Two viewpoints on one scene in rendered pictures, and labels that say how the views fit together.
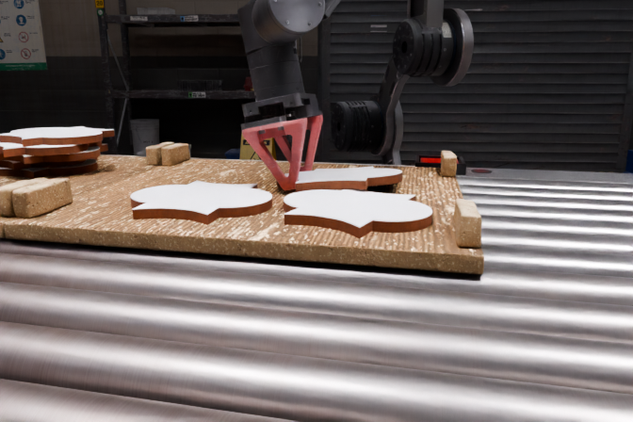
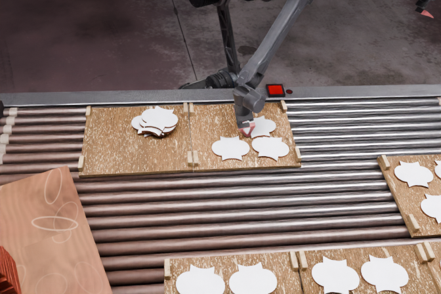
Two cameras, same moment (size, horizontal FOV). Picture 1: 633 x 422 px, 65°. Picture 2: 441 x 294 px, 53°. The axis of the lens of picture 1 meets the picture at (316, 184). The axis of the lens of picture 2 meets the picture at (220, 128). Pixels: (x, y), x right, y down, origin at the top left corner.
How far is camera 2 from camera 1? 1.39 m
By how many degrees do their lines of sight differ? 37
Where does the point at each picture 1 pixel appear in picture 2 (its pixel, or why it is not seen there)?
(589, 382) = (317, 191)
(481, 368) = (303, 191)
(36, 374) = (242, 207)
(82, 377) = (249, 206)
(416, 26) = not seen: outside the picture
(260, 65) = (241, 109)
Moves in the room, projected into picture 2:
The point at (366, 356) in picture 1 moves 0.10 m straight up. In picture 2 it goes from (287, 192) to (291, 175)
